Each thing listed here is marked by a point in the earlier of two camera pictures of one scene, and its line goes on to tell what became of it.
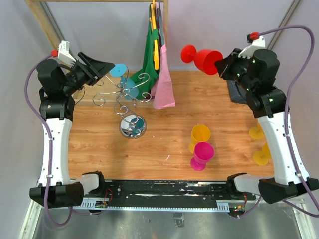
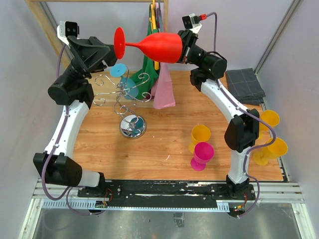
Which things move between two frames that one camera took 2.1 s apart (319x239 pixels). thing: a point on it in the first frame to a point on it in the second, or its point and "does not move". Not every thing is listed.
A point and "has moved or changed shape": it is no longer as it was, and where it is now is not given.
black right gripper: (224, 66) to (189, 40)
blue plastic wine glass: (130, 90) does not move
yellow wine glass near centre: (200, 133) does not move
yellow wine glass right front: (262, 158) does not move
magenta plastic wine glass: (203, 152) does not move
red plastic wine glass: (205, 59) has moved or changed shape
